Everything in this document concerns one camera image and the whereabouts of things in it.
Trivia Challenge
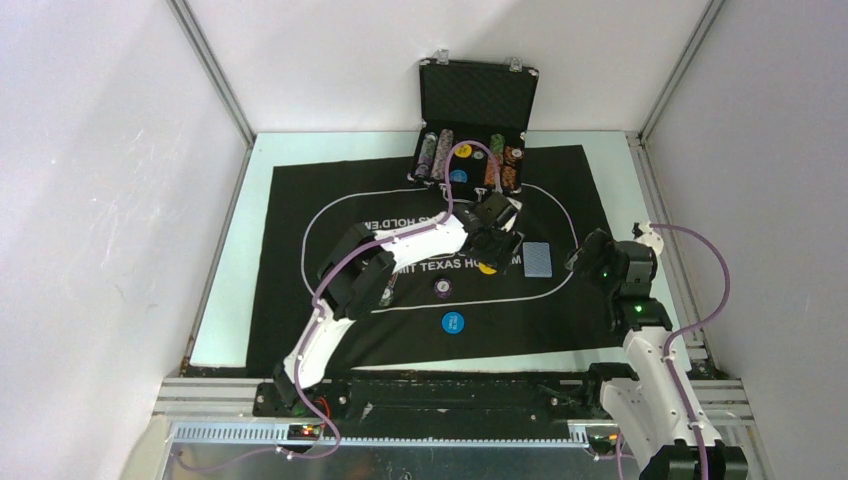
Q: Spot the blue card deck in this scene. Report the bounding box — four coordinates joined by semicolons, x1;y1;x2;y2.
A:
522;242;553;278

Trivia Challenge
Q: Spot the blue round button chip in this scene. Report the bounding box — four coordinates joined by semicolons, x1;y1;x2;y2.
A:
441;311;466;335

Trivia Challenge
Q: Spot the yellow round button chip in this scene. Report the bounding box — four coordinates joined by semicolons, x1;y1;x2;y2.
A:
478;264;497;275

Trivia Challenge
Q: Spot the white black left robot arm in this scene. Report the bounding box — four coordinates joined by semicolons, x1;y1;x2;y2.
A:
272;192;523;417

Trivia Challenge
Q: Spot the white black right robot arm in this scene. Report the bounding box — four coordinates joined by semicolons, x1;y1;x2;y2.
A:
565;223;749;479

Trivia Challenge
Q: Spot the black poker felt mat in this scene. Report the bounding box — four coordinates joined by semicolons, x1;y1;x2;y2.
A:
246;145;618;376

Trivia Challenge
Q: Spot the blue button in case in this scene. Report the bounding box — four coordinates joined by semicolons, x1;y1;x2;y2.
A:
448;169;468;184

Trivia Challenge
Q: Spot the brown chip row in case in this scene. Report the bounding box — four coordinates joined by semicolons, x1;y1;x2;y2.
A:
500;146;524;191

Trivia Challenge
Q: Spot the pink grey chip row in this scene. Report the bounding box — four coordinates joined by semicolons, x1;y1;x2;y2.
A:
430;129;454;181

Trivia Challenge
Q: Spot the yellow button in case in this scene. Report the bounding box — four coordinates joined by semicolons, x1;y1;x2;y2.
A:
454;144;473;158

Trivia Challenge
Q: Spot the green orange chip row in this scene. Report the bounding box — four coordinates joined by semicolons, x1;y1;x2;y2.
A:
484;134;505;191

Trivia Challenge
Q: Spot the purple chip row in case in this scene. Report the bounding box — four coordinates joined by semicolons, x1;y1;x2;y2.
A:
413;132;438;179

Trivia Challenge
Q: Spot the black aluminium chip case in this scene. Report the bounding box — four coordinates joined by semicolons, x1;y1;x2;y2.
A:
407;49;540;199

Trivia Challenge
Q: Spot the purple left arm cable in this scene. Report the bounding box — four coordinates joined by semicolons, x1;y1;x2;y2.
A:
291;140;505;462

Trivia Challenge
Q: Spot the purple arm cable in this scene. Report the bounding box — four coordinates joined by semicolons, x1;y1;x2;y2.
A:
652;223;732;480
291;140;505;462

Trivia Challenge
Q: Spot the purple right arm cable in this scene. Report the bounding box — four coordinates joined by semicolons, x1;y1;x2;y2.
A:
652;223;732;480

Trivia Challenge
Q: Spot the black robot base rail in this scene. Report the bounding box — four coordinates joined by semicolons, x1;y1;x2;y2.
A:
251;370;647;442

